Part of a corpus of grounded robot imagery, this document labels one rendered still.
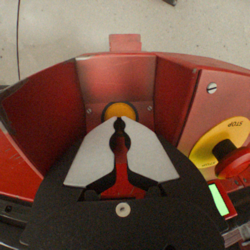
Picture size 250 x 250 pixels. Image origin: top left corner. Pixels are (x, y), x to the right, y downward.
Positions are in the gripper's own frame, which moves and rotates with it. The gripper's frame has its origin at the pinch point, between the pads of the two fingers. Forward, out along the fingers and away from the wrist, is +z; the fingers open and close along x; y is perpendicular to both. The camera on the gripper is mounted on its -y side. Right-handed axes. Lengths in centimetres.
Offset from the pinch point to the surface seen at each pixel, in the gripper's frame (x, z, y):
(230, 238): 58, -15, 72
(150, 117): 4.0, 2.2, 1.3
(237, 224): 30.3, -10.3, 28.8
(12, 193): -27.9, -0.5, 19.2
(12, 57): -78, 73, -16
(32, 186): -23.2, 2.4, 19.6
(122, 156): 0.2, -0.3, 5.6
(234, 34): 89, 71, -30
